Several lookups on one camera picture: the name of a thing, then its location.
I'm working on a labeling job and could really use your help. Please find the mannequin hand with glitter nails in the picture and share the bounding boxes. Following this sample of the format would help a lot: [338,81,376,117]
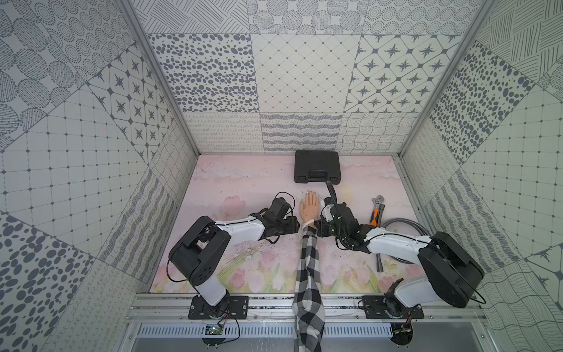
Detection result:
[300,191,320,223]

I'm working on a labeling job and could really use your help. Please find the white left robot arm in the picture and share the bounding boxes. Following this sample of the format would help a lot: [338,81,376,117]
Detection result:
[168,211,300,315]

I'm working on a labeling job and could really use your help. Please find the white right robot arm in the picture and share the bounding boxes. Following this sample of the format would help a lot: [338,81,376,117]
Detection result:
[315,217,485,318]

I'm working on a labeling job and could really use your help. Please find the black plastic tool case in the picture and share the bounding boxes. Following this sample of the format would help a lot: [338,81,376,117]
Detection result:
[294,150,342,185]

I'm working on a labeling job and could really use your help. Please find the black white plaid sleeve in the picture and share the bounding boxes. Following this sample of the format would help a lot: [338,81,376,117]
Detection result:
[292,227,325,351]

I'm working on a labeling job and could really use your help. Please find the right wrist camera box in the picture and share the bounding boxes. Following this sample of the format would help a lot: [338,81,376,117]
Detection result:
[320,197,355,224]

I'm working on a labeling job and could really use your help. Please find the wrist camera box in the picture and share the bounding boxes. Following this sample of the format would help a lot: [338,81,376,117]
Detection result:
[268,197,291,219]
[320,197,355,224]

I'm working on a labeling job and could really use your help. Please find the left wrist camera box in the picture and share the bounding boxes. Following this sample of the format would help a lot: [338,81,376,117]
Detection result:
[268,197,291,219]

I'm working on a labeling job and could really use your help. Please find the orange handled adjustable wrench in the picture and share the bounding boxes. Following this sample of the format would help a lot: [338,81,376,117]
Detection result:
[369,195,385,227]

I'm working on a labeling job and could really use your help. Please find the grey coiled hose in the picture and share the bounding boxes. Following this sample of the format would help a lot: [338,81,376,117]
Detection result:
[375,217,432,273]

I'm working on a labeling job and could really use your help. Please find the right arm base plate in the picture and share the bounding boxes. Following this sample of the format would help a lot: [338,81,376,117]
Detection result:
[358,295,425,320]

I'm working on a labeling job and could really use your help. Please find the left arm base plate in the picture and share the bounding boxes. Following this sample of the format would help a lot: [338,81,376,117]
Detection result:
[189,294,249,320]

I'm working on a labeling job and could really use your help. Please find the aluminium mounting rail frame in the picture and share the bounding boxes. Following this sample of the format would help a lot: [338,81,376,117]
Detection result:
[118,293,501,351]

